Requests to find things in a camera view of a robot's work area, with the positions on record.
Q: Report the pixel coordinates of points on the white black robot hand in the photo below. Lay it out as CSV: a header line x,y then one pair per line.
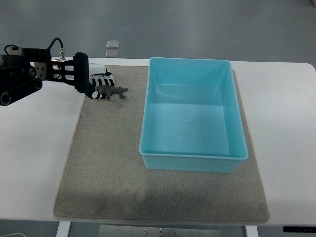
x,y
98,75

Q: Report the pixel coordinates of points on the white table leg left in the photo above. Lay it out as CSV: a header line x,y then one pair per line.
x,y
63,229

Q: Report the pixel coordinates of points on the floor socket plate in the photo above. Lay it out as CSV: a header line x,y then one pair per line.
x,y
113,44
112,53

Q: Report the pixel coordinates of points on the upper floor socket plate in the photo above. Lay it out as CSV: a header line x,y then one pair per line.
x,y
113,44

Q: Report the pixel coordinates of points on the metal plate under table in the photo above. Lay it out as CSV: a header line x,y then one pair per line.
x,y
134,231

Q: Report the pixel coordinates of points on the white table leg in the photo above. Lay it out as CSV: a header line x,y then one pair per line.
x,y
63,229
251,231

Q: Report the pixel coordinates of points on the brown toy hippo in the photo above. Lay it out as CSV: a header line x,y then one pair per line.
x,y
107,91

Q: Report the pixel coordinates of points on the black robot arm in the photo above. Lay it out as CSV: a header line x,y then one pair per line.
x,y
22,71

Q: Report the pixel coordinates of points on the black table control panel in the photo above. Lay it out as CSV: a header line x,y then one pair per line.
x,y
299,229

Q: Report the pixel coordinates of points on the white table leg right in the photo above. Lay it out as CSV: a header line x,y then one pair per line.
x,y
251,231

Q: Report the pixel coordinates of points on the grey felt mat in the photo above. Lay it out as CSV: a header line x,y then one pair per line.
x,y
105,179

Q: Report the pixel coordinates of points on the blue plastic box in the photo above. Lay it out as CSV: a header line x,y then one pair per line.
x,y
192,119

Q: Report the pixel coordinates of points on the lower floor socket plate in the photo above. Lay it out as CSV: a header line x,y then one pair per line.
x,y
112,53

